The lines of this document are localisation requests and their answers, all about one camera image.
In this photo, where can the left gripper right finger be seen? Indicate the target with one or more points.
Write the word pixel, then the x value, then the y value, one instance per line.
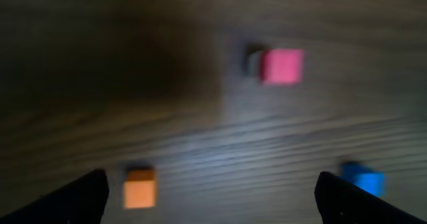
pixel 347 204

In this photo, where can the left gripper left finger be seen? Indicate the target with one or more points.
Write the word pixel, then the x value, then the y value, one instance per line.
pixel 76 200

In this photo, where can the orange cube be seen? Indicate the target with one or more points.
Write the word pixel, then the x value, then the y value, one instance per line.
pixel 140 192

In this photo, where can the red cube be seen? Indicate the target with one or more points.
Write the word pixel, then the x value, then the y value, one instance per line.
pixel 283 67

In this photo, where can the blue cube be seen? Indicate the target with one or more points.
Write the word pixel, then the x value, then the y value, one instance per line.
pixel 371 182

